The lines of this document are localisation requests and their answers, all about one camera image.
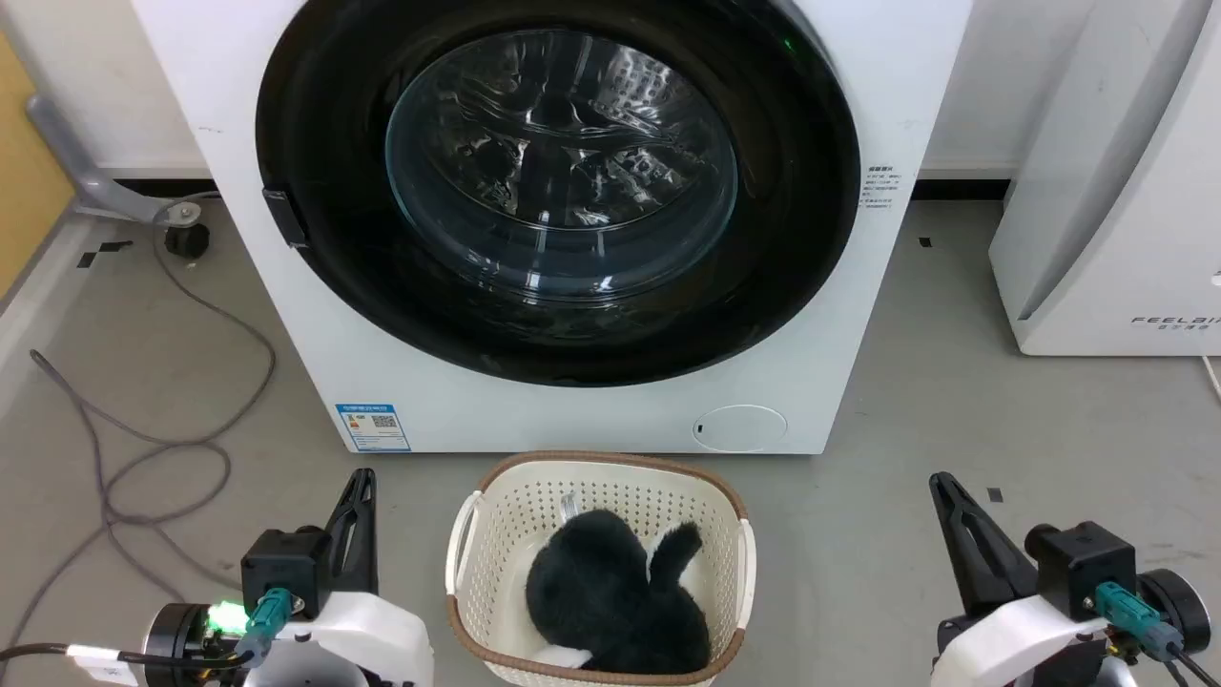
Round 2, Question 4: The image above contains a black fuzzy garment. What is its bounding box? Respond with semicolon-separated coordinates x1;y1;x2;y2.
525;509;713;676

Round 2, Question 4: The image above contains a teal plug black cable left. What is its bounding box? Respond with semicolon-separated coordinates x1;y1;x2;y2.
0;587;293;671

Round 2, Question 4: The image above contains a round black glass washer door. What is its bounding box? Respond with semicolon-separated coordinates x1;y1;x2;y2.
255;0;862;388

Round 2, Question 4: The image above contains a white front-load washing machine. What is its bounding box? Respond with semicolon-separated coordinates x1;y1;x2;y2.
131;0;974;456

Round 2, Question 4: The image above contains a teal plug black cable right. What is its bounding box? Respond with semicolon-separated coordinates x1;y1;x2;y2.
1093;581;1221;687

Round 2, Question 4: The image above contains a yellow wooden panel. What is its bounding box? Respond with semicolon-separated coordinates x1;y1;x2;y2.
0;33;77;299

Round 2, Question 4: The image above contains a white laundry basket brown rim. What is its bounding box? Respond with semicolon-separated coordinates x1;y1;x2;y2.
445;451;757;687

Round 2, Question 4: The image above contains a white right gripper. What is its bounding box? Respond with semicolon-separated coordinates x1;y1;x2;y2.
929;471;1115;687

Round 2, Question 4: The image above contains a teal plug black cable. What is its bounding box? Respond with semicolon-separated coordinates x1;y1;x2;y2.
1093;581;1221;687
0;587;293;671

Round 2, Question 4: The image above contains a grey metal stand leg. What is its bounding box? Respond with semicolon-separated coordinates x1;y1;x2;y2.
26;94;221;226

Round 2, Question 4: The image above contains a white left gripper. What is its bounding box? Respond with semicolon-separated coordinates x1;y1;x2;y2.
243;467;436;687

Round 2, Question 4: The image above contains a white air purifier unit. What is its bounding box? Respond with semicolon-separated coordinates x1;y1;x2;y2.
988;0;1221;358

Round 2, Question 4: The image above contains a grey floor cable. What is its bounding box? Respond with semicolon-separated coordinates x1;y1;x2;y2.
0;191;278;659

